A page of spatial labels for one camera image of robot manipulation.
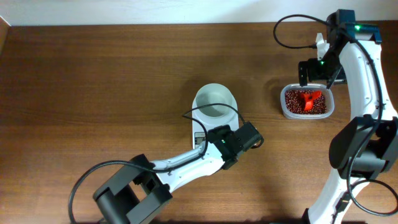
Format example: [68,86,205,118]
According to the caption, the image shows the orange plastic measuring scoop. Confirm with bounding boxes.
[300,91,322,111]

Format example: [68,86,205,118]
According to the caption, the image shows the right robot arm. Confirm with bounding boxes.
[298,9,397,223]

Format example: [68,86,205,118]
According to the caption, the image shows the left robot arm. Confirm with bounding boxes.
[93,122,264,224]

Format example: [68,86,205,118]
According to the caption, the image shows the white round bowl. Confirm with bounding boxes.
[193,83,233,118]

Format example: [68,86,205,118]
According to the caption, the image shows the white digital kitchen scale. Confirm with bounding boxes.
[192,96,239,148]

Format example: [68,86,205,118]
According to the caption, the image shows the clear plastic container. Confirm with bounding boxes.
[280,83,335,119]

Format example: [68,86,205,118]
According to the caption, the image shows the red beans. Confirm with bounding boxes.
[284,90,326,114]

